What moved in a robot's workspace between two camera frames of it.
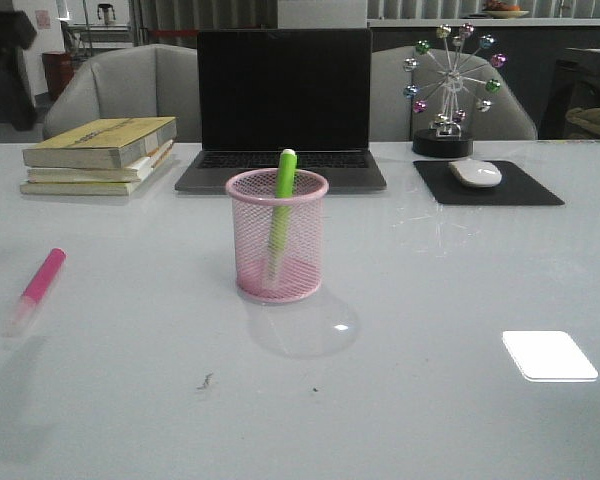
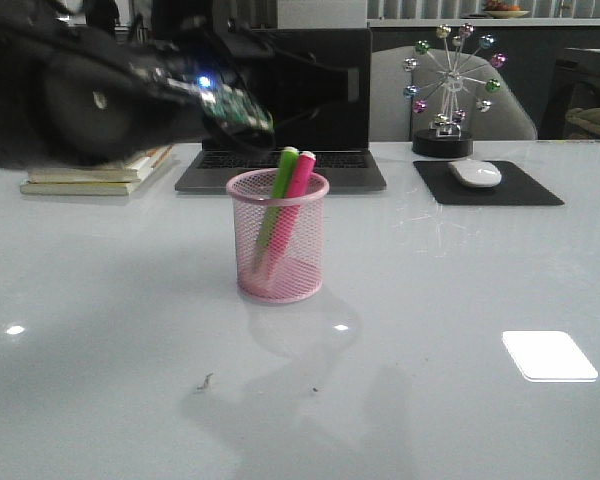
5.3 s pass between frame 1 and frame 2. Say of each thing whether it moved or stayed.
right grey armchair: stayed
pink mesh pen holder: stayed
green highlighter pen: moved
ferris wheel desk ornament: stayed
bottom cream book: stayed
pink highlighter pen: moved
